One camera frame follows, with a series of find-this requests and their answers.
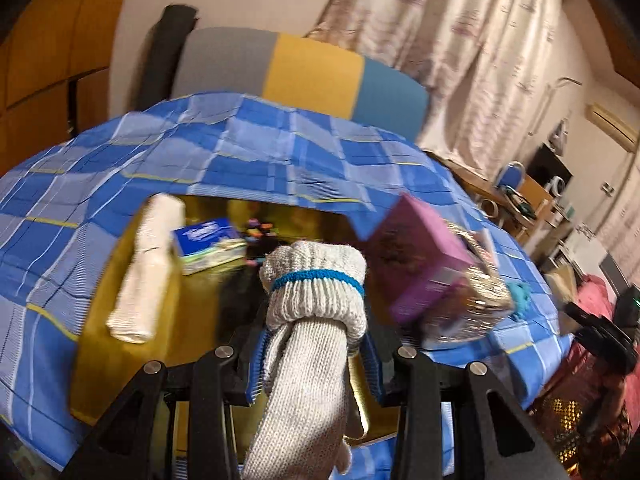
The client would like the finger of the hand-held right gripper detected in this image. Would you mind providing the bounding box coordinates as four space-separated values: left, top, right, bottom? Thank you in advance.
563 303 632 362

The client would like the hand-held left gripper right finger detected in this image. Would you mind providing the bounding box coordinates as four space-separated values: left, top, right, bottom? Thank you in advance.
361 334 567 480

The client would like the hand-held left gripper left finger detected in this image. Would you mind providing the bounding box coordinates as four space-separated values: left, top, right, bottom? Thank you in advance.
60 329 268 480

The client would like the grey knit glove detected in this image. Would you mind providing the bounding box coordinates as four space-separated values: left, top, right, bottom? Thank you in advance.
242 240 369 480

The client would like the gold tin box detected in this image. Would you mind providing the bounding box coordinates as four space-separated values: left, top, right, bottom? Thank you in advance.
69 194 403 443

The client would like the blue tissue pack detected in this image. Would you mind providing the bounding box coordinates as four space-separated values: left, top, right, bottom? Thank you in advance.
170 218 249 276

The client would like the white towel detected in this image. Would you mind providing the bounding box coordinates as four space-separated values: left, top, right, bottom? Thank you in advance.
105 193 185 345

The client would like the pink cloth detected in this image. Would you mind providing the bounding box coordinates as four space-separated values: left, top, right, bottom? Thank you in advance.
572 274 628 411

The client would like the dark mesh basket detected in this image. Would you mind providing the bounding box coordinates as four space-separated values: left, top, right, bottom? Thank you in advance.
529 382 640 480

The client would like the purple cardboard box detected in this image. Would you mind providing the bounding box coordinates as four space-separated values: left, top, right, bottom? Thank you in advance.
366 193 482 329

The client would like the ornate silver tissue box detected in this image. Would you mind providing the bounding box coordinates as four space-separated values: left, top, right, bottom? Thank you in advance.
419 220 517 352

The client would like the black monitor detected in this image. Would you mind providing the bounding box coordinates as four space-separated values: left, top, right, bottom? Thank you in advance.
527 144 574 187

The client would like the blue padded chair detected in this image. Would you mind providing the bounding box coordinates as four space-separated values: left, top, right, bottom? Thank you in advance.
497 161 524 192

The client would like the wooden desk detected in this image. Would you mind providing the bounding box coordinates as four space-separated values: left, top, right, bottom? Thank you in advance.
439 156 532 227

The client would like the blue plaid tablecloth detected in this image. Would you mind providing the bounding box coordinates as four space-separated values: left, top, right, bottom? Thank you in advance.
0 91 573 480

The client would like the ship print curtain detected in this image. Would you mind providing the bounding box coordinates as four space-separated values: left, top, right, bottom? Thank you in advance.
305 0 566 171

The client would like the grey yellow blue chair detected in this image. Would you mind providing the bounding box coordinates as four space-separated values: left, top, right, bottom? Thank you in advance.
172 26 431 141

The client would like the black rolled mat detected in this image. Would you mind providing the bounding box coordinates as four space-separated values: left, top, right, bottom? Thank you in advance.
137 4 199 112

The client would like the wooden wardrobe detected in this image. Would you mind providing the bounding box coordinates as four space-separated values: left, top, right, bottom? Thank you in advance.
0 0 138 176

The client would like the wall air conditioner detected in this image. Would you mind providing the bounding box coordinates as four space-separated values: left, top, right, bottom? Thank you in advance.
586 103 640 152

